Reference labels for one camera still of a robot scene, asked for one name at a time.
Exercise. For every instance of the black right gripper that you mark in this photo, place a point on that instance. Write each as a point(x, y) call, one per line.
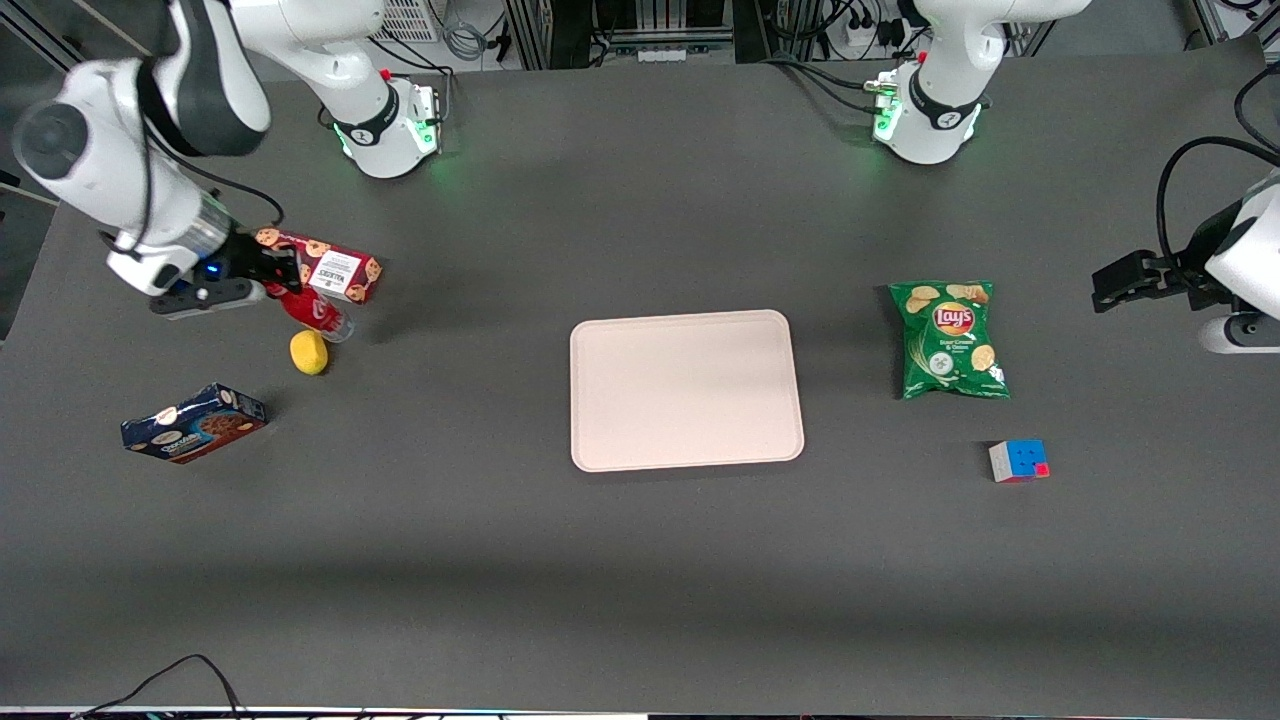
point(243, 259)

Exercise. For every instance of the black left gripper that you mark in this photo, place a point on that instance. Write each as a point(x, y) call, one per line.
point(1186, 270)

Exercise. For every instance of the red coke bottle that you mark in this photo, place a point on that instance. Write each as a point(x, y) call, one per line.
point(318, 314)

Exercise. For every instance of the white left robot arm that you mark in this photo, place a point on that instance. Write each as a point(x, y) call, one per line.
point(935, 120)

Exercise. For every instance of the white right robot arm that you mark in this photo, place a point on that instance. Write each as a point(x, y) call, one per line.
point(100, 150)

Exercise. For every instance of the pale pink rectangular tray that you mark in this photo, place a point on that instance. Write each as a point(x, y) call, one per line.
point(685, 390)

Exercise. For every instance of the red cookie box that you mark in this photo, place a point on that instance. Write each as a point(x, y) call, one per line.
point(335, 265)

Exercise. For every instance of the yellow lemon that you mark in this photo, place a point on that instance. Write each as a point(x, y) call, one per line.
point(309, 352)

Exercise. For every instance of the blue chocolate cookie box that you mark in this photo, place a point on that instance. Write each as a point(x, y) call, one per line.
point(195, 424)

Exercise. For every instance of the green Lay's chips bag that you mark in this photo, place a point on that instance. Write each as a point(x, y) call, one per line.
point(950, 340)

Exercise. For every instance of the Rubik's cube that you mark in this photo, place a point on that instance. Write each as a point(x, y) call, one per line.
point(1018, 460)

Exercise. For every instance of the white perforated panel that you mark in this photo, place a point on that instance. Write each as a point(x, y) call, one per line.
point(410, 18)

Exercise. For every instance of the white power strip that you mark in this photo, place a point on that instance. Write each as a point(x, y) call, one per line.
point(872, 32)

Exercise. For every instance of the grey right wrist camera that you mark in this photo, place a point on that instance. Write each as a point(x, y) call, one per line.
point(210, 298)

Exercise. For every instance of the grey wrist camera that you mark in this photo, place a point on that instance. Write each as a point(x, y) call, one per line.
point(210, 298)
point(1240, 335)

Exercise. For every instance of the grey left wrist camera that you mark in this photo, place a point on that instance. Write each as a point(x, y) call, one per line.
point(1240, 335)

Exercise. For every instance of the aluminium rack frame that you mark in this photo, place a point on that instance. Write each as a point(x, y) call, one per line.
point(530, 30)

